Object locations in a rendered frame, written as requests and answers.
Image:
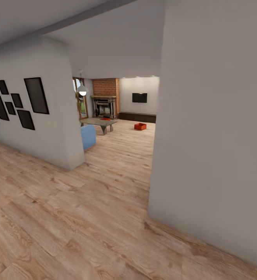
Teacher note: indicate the cabinet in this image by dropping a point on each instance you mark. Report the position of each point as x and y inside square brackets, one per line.
[137, 117]

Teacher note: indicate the sofa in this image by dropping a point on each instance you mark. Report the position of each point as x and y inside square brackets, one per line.
[88, 136]

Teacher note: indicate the wood fireplace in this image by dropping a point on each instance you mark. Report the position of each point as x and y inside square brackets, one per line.
[104, 107]

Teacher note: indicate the door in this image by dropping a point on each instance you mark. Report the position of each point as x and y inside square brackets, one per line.
[80, 99]

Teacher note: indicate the wall mounted tv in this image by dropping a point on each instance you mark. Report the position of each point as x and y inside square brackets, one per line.
[139, 97]

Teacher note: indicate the room light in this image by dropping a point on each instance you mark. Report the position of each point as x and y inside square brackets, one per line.
[82, 88]

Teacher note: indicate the coffee table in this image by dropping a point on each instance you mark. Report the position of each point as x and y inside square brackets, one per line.
[98, 122]

